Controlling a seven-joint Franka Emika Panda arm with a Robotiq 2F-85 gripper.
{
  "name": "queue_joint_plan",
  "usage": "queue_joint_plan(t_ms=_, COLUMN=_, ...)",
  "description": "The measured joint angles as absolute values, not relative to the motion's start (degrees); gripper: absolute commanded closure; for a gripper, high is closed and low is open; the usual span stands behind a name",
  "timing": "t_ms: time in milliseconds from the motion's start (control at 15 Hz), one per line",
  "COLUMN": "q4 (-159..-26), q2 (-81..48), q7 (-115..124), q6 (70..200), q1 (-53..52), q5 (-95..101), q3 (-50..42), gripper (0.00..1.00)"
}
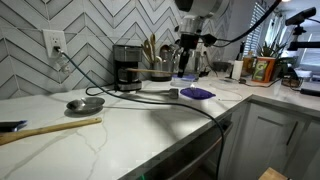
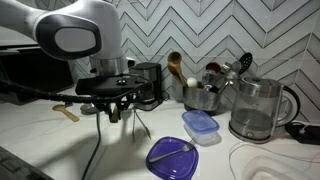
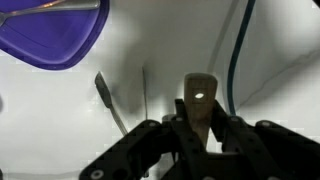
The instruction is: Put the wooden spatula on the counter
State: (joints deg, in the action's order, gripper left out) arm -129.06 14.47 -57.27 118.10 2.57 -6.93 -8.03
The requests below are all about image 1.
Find wooden stool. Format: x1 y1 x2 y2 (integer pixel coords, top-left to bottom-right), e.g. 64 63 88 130
257 166 290 180

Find wooden spoon in holder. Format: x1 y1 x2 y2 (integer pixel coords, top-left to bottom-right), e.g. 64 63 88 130
141 33 158 64

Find black power adapter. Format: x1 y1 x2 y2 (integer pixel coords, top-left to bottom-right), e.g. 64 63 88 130
299 87 320 98

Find grey cabinet door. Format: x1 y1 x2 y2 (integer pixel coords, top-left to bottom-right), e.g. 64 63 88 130
219 101 309 180

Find clear container with blue lid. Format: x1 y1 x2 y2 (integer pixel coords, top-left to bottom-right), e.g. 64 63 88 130
171 73 200 89

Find white wall outlet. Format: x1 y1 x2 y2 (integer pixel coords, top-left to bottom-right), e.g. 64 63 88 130
42 28 68 59

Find black camera on stand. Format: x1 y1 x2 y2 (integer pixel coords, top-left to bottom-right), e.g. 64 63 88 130
284 6 320 53

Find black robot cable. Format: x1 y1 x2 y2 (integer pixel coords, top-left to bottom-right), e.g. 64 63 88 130
213 0 283 48

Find steel dishwasher front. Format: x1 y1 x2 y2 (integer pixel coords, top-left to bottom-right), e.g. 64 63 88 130
119 114 234 180

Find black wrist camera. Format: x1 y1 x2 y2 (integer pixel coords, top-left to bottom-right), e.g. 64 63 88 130
199 33 218 48

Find black steel coffee maker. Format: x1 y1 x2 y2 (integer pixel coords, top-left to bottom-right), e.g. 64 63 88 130
112 44 144 93

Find long wooden spoon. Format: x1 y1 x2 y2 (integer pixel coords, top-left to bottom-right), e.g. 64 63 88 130
0 116 103 147

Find black coffee maker cord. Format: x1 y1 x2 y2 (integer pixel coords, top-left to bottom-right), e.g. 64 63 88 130
85 84 116 97

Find orange drink mix tub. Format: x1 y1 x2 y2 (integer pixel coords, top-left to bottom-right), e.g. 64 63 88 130
251 56 277 84

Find steel utensil holder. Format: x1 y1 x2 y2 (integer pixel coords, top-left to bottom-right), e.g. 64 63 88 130
150 59 175 83

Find white paper roll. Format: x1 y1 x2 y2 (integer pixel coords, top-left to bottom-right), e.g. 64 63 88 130
231 59 245 81

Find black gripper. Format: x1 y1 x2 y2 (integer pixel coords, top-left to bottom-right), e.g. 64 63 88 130
177 32 202 79

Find purple plastic lid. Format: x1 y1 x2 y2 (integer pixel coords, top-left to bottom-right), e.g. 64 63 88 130
179 86 217 101

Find wooden spatula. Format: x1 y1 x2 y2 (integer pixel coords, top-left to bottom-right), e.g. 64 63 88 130
125 67 179 76

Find green potted plant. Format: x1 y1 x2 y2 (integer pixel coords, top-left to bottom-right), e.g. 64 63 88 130
259 32 286 60

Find thin white cable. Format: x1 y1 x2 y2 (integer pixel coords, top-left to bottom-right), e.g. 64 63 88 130
209 82 245 103

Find metal kitchen tongs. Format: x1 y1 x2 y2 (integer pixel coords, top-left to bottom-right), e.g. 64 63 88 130
131 87 180 100

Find brown bottle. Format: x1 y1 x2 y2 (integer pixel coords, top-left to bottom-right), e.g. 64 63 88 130
242 49 255 76

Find dark green power cable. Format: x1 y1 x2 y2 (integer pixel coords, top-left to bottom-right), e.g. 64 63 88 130
54 46 226 180

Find small round metal dish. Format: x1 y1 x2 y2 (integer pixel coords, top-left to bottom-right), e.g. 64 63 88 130
65 96 106 115

